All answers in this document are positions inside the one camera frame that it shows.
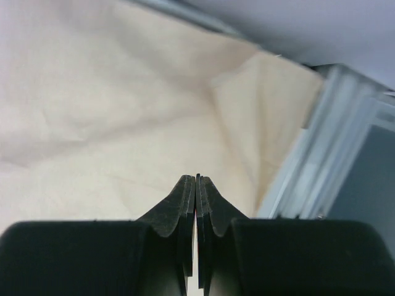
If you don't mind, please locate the aluminium front rail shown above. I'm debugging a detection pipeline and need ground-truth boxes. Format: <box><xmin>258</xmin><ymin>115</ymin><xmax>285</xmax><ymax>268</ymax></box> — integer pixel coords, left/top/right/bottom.
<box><xmin>257</xmin><ymin>64</ymin><xmax>394</xmax><ymax>219</ymax></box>

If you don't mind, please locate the beige cloth wrap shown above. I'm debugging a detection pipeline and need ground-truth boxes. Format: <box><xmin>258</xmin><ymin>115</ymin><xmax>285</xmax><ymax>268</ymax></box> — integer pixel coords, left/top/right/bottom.
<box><xmin>1</xmin><ymin>1</ymin><xmax>322</xmax><ymax>228</ymax></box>

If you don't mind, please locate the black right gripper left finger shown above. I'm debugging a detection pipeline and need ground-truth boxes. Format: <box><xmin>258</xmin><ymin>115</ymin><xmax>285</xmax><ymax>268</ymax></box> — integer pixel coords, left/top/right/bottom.
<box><xmin>1</xmin><ymin>175</ymin><xmax>195</xmax><ymax>295</ymax></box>

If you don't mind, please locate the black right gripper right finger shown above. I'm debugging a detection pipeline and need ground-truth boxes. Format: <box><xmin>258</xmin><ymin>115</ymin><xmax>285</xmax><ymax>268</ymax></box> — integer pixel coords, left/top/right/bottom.
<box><xmin>195</xmin><ymin>175</ymin><xmax>394</xmax><ymax>295</ymax></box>

